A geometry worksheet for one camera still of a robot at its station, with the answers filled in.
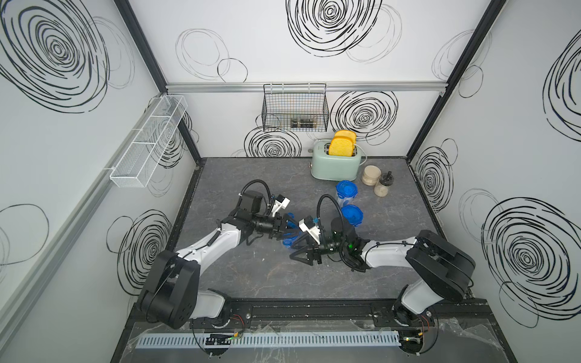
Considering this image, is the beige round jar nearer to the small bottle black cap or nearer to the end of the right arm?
the small bottle black cap

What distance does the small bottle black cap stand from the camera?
1.00 m

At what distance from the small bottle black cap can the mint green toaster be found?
0.36ft

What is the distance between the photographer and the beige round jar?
3.53ft

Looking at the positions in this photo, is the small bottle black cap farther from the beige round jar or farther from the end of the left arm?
the end of the left arm

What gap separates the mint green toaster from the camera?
1031 mm

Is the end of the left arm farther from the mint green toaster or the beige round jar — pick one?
the beige round jar

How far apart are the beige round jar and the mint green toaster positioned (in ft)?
0.12

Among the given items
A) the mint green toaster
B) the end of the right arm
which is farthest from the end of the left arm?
the mint green toaster

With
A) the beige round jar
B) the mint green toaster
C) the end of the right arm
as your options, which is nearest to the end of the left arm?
the end of the right arm

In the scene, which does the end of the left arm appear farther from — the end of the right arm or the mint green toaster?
the mint green toaster

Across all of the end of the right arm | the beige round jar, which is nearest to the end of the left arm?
the end of the right arm

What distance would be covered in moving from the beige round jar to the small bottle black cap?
0.03m

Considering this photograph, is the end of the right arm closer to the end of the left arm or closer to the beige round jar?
the end of the left arm
